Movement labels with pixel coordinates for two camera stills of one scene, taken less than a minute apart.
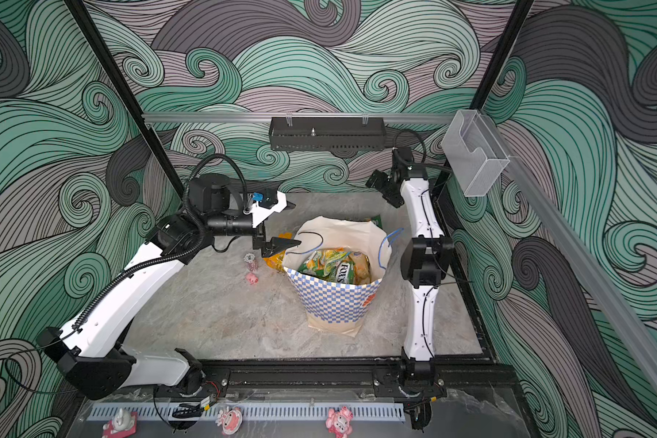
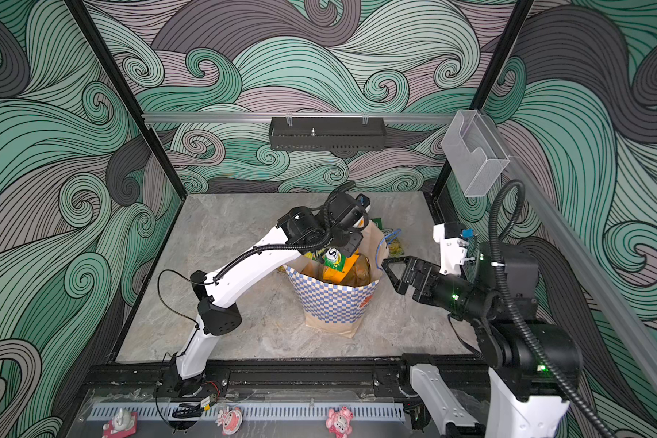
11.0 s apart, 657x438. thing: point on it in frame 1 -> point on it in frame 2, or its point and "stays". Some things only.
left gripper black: [275, 246] -> [356, 240]
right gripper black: [398, 200] -> [432, 293]
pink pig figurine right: [338, 422] stays
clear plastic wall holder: [474, 151] stays
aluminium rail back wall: [302, 117] stays
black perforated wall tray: [327, 133] stays
